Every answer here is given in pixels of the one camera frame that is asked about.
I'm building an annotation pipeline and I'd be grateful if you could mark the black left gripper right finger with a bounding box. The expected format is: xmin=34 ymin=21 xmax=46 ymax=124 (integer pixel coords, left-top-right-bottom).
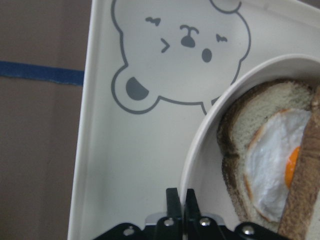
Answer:
xmin=184 ymin=188 xmax=225 ymax=240

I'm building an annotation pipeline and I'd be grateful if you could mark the white round plate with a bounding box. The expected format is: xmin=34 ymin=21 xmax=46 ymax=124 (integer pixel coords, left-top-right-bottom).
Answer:
xmin=179 ymin=54 xmax=320 ymax=229

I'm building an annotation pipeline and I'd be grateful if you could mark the plain bread slice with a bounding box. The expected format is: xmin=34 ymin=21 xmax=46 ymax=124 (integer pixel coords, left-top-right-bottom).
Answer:
xmin=278 ymin=87 xmax=320 ymax=240

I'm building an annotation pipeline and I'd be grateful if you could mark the cream bear tray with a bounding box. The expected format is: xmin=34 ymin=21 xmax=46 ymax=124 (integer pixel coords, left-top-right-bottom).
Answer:
xmin=67 ymin=0 xmax=320 ymax=240

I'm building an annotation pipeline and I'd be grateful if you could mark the toast with fried egg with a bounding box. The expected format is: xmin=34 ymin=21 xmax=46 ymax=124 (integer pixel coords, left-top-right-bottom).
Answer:
xmin=217 ymin=79 xmax=316 ymax=231

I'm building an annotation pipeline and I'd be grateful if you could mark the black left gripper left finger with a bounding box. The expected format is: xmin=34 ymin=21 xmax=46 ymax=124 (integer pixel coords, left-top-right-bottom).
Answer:
xmin=154 ymin=188 xmax=183 ymax=240

